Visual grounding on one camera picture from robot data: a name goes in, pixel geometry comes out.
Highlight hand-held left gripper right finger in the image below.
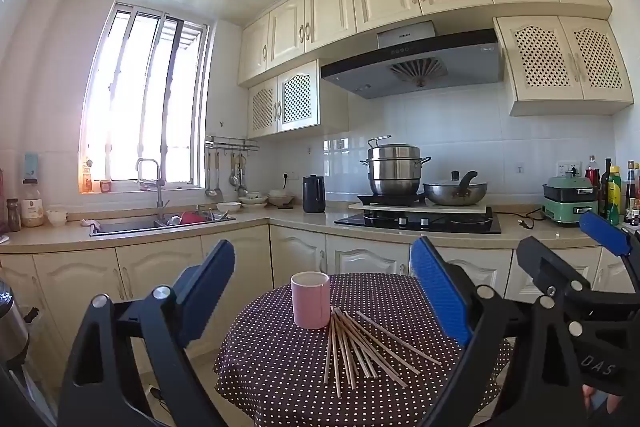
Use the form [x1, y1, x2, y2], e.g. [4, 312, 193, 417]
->
[409, 236, 588, 427]

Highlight bunch of wooden chopsticks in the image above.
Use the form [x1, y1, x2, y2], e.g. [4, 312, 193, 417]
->
[322, 306, 443, 399]

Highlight green electric grill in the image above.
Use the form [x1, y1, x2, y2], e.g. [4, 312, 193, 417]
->
[542, 176, 599, 228]

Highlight person's right hand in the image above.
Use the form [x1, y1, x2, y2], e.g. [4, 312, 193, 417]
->
[582, 384, 623, 427]

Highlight black induction cooker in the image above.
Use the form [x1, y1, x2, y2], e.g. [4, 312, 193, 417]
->
[356, 193, 427, 208]

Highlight metal sink faucet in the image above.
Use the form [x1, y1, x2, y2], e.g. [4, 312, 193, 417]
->
[136, 158, 166, 220]

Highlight black glass gas stove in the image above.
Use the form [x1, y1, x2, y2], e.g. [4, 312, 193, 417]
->
[334, 206, 502, 235]

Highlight yellow-green bottle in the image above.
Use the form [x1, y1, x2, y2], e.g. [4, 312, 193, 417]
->
[606, 164, 622, 225]

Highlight black power cord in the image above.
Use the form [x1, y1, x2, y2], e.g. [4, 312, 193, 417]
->
[517, 207, 548, 230]

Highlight red-label drink bottle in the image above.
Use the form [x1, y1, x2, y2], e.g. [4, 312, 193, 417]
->
[585, 155, 602, 190]

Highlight glass jar with brown lid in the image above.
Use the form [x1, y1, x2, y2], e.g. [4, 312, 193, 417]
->
[21, 178, 45, 228]

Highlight cream stove cover board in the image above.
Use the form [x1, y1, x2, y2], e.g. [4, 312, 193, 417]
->
[348, 201, 488, 221]

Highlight steel thermos pot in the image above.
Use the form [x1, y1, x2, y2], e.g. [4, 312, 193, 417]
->
[0, 279, 31, 370]

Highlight stainless steel steamer pot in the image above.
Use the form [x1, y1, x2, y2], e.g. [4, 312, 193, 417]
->
[360, 136, 432, 196]

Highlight stainless steel sink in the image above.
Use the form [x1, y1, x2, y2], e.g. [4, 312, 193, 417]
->
[90, 209, 236, 237]

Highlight sliding kitchen window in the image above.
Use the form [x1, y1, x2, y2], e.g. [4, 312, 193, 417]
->
[79, 2, 211, 195]

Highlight pink cup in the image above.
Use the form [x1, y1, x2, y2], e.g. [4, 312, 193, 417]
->
[291, 271, 331, 330]

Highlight steel wok with lid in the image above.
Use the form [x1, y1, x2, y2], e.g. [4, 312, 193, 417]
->
[423, 170, 488, 206]

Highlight grey range hood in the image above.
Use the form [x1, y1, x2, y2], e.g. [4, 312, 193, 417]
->
[320, 21, 505, 100]

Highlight metal wall utensil rack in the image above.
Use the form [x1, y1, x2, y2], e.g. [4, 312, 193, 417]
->
[205, 135, 261, 154]

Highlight black electric kettle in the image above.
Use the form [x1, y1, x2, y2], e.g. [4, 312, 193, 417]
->
[302, 175, 327, 214]

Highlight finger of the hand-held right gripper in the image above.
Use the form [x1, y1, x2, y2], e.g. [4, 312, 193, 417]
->
[516, 236, 640, 310]
[579, 209, 640, 288]

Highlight dark glass bottle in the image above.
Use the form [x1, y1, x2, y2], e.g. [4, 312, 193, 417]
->
[601, 158, 613, 215]

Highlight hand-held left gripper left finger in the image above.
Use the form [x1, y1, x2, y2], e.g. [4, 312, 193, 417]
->
[57, 238, 236, 427]

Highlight dark sauce bottle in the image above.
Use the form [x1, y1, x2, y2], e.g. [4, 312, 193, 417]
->
[622, 161, 638, 220]

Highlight cream lattice-door cabinet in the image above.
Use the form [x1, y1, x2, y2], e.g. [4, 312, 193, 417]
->
[247, 59, 351, 140]
[492, 16, 635, 116]

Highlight cream base cabinets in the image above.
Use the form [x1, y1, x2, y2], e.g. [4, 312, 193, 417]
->
[0, 222, 640, 408]

